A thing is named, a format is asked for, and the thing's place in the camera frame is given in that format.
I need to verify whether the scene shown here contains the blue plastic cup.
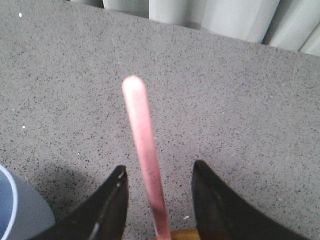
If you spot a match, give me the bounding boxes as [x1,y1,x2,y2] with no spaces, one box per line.
[0,165,56,240]

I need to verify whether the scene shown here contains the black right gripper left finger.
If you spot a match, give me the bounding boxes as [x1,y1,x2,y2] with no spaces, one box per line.
[32,165,129,240]

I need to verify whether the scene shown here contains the pink chopstick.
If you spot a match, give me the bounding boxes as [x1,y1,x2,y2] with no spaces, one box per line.
[122,75,171,240]

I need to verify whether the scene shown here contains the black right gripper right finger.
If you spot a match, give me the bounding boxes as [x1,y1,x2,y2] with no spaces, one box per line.
[191,160,304,240]

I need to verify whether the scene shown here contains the bamboo wooden cup holder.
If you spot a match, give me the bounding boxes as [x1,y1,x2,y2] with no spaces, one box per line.
[169,228,201,240]

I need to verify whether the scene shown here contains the grey curtain backdrop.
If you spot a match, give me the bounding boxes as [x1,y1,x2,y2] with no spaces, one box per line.
[82,0,320,56]

